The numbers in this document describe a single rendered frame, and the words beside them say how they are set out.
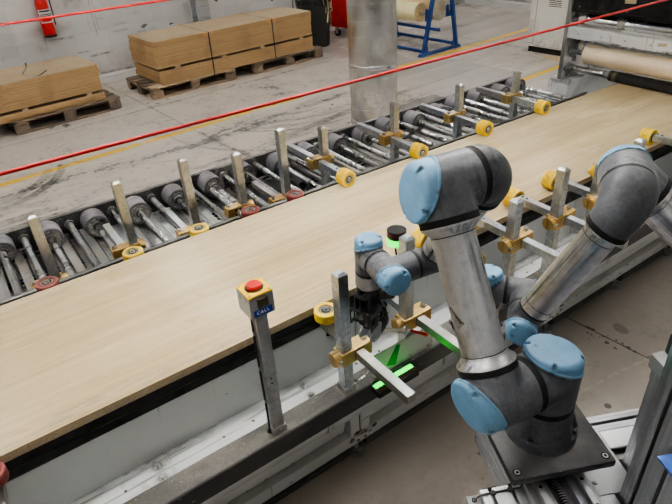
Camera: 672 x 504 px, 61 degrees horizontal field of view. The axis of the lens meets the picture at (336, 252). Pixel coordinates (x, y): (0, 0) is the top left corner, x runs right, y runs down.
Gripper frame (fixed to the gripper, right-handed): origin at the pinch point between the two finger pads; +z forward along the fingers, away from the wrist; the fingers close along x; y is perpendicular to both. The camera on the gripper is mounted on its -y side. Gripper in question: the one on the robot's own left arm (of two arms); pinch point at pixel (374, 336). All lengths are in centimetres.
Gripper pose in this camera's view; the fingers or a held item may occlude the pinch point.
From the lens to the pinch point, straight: 168.1
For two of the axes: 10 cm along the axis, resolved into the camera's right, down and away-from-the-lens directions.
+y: -5.7, 4.6, -6.8
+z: 0.5, 8.5, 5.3
